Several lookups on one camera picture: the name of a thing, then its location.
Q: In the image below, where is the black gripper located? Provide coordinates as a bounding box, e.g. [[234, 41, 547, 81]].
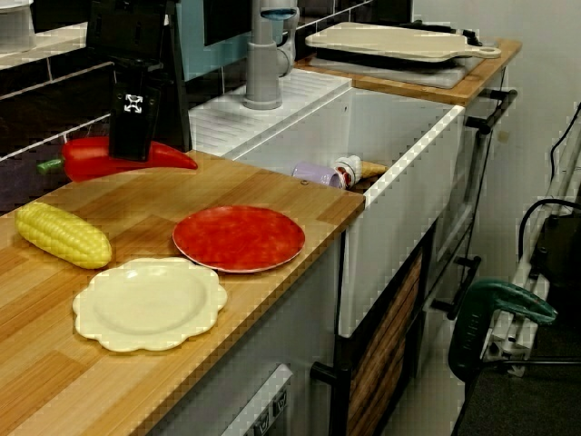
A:
[[85, 0, 172, 164]]

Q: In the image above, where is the red toy pepper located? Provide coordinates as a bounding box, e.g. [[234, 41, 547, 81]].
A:
[[36, 136, 200, 184]]

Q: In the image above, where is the yellow toy corn cob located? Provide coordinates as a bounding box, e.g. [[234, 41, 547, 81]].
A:
[[14, 201, 113, 271]]

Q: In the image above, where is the grey toy faucet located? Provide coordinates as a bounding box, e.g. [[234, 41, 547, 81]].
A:
[[241, 0, 301, 112]]

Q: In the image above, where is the red round plate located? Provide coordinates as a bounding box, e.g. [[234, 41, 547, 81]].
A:
[[172, 204, 307, 274]]

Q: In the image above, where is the white plastic container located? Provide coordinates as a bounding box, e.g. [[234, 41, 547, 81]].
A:
[[0, 0, 35, 52]]

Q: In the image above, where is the cream scalloped plate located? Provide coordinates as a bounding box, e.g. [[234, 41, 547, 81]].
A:
[[72, 256, 229, 353]]

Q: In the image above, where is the purple plastic cup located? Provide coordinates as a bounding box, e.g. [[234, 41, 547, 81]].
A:
[[290, 160, 342, 189]]

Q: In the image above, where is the toy ice cream cone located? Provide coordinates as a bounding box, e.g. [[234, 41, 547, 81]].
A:
[[335, 154, 389, 183]]

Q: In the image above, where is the white toy sink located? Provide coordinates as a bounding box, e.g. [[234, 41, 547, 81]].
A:
[[187, 70, 467, 340]]

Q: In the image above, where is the cream cutting board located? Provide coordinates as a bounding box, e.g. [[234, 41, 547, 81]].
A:
[[303, 21, 503, 64]]

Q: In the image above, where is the grey toy stove top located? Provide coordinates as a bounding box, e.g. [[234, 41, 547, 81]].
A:
[[296, 45, 483, 90]]

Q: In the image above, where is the wooden crate drawer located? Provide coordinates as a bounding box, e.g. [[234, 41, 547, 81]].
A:
[[346, 251, 424, 436]]

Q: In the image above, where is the green clamp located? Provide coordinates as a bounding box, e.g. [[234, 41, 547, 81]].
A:
[[446, 277, 559, 374]]

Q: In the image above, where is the black box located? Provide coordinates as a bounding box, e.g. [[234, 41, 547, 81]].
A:
[[527, 213, 581, 292]]

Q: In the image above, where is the black upright post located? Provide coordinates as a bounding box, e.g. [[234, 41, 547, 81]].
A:
[[156, 0, 192, 154]]

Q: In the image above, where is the black cabinet handle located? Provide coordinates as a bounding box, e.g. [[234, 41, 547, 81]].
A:
[[430, 254, 483, 322], [464, 87, 519, 135], [310, 360, 353, 436]]

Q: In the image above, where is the black looped cable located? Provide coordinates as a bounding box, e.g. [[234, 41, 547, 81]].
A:
[[517, 196, 581, 274]]

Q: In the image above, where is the aluminium frame rail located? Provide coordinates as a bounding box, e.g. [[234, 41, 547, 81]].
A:
[[480, 131, 581, 379]]

